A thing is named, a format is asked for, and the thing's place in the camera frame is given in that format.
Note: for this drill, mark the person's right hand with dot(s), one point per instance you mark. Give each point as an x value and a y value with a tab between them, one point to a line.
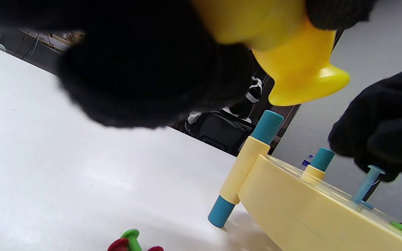
389	132

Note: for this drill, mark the person's left hand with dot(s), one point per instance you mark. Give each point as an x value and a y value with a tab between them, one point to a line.
145	69

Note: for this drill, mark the blue toy nail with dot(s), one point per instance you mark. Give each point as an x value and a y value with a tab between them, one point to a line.
365	186
366	205

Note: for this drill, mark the yellow toy hammer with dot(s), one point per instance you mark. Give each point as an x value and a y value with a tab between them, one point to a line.
291	62

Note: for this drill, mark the yellow round tap bench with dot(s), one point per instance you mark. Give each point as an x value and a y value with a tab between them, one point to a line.
291	209

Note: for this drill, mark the red toy nail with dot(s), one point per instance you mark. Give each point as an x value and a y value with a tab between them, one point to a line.
155	249
119	245

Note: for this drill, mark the clear water bottle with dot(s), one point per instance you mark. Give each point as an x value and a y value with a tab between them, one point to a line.
305	162

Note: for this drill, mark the black mesh office chair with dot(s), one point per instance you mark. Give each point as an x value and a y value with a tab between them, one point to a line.
222	132

